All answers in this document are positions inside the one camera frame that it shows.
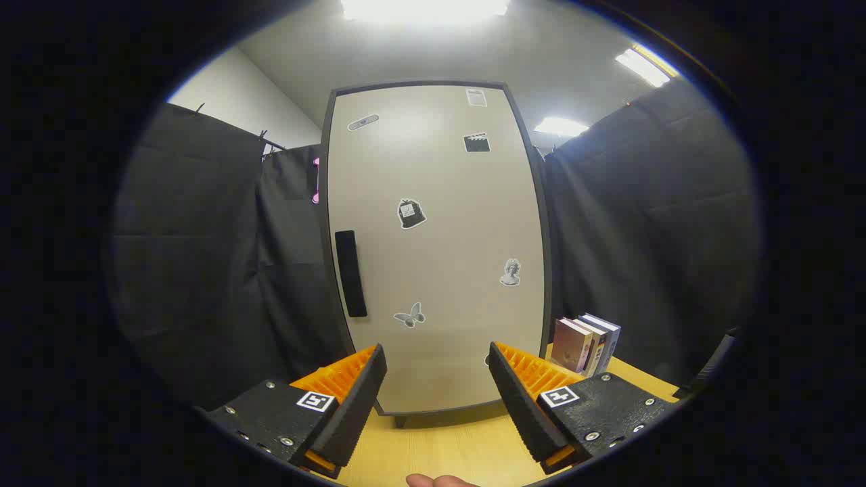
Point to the dark grey cabinet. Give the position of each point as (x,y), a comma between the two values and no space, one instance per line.
(548,284)

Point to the black backdrop cloth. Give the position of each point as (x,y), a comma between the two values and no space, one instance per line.
(189,257)
(649,237)
(298,270)

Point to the large bright ceiling light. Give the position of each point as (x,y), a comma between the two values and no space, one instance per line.
(423,8)

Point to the rectangular ceiling light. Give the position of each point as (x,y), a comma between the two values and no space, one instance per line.
(560,126)
(643,66)

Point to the blue grey spine book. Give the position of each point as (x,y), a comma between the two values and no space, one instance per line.
(609,338)

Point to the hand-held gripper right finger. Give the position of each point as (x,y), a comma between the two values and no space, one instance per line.
(521,412)

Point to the white spine book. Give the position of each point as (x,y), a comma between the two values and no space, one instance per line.
(597,348)

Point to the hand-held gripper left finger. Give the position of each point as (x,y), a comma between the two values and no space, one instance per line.
(358,406)

